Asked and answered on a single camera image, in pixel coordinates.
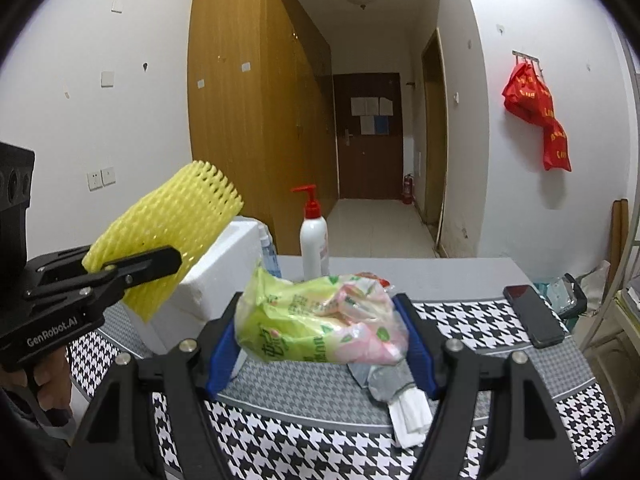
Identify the red snack packet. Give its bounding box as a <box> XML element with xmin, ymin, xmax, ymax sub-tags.
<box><xmin>356</xmin><ymin>272</ymin><xmax>395</xmax><ymax>289</ymax></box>

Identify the person's left hand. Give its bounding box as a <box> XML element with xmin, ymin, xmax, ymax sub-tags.
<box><xmin>31</xmin><ymin>346</ymin><xmax>74</xmax><ymax>413</ymax></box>

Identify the red plastic bag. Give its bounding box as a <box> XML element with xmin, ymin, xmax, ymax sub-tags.
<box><xmin>537</xmin><ymin>110</ymin><xmax>572</xmax><ymax>172</ymax></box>
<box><xmin>502</xmin><ymin>57</ymin><xmax>555</xmax><ymax>125</ymax></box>

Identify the dark brown door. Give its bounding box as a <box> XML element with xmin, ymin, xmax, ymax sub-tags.
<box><xmin>332</xmin><ymin>72</ymin><xmax>405</xmax><ymax>201</ymax></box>

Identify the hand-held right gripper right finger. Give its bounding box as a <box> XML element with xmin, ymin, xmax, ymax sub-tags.
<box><xmin>392</xmin><ymin>292</ymin><xmax>583</xmax><ymax>480</ymax></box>

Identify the light wooden side door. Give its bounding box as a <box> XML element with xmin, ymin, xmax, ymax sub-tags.
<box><xmin>420</xmin><ymin>27</ymin><xmax>449</xmax><ymax>256</ymax></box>

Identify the yellow foam fruit net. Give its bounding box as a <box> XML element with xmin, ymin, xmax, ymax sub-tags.
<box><xmin>81</xmin><ymin>160</ymin><xmax>245</xmax><ymax>323</ymax></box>

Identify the white red pump bottle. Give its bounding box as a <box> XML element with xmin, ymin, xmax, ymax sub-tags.
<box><xmin>291</xmin><ymin>185</ymin><xmax>330</xmax><ymax>281</ymax></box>

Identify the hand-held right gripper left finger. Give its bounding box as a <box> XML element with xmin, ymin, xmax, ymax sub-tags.
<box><xmin>65</xmin><ymin>292</ymin><xmax>246</xmax><ymax>480</ymax></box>

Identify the green pink tissue packet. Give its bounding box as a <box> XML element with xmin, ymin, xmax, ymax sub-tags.
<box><xmin>234</xmin><ymin>260</ymin><xmax>410</xmax><ymax>366</ymax></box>

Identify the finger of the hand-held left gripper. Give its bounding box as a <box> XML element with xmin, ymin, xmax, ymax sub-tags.
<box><xmin>25</xmin><ymin>245</ymin><xmax>182</xmax><ymax>308</ymax></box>

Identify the white plastic bag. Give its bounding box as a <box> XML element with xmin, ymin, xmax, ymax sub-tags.
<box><xmin>585</xmin><ymin>260</ymin><xmax>614</xmax><ymax>311</ymax></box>

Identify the grey sock with light cuff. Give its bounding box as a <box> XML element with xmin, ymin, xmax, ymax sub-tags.
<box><xmin>367</xmin><ymin>360</ymin><xmax>434</xmax><ymax>449</ymax></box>

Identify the person's left forearm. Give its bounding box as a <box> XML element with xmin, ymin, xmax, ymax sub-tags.
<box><xmin>0</xmin><ymin>390</ymin><xmax>71</xmax><ymax>480</ymax></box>

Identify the wooden wardrobe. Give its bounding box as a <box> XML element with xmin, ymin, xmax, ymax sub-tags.
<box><xmin>186</xmin><ymin>0</ymin><xmax>341</xmax><ymax>256</ymax></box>

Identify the houndstooth tablecloth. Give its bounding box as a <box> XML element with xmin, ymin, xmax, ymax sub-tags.
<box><xmin>65</xmin><ymin>255</ymin><xmax>621</xmax><ymax>480</ymax></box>

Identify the white foam box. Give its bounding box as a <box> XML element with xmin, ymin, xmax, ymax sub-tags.
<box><xmin>127</xmin><ymin>216</ymin><xmax>268</xmax><ymax>356</ymax></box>

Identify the black handled bag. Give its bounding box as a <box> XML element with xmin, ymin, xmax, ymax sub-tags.
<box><xmin>537</xmin><ymin>273</ymin><xmax>589</xmax><ymax>319</ymax></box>

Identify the black smartphone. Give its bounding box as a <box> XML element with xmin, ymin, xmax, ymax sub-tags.
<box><xmin>502</xmin><ymin>284</ymin><xmax>567</xmax><ymax>350</ymax></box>

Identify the blue spray bottle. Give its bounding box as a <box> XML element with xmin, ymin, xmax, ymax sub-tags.
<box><xmin>259</xmin><ymin>227</ymin><xmax>283</xmax><ymax>278</ymax></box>

